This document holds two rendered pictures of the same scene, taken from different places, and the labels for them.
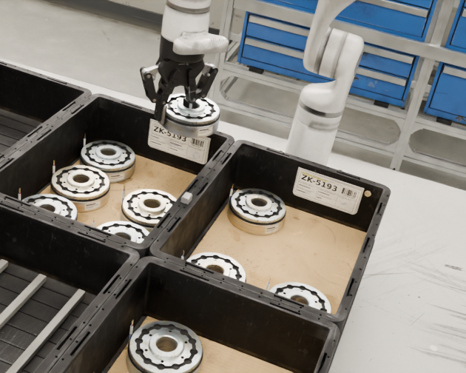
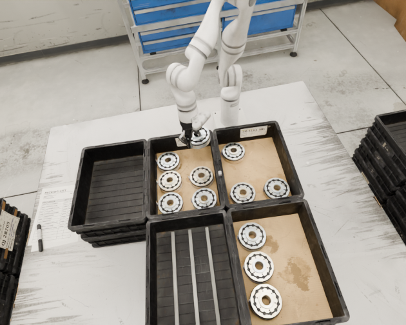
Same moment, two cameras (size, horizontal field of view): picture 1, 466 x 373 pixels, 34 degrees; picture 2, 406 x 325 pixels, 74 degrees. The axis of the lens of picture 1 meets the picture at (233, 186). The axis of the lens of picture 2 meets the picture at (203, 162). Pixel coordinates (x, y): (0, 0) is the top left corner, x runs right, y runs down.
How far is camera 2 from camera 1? 0.57 m
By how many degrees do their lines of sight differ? 24
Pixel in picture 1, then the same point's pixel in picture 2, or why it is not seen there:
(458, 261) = (293, 120)
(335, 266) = (272, 160)
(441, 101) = not seen: hidden behind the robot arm
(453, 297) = (300, 137)
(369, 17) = (188, 11)
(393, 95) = not seen: hidden behind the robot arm
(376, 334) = not seen: hidden behind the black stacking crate
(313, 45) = (224, 79)
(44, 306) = (199, 241)
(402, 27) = (202, 9)
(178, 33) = (189, 119)
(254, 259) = (246, 174)
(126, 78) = (101, 78)
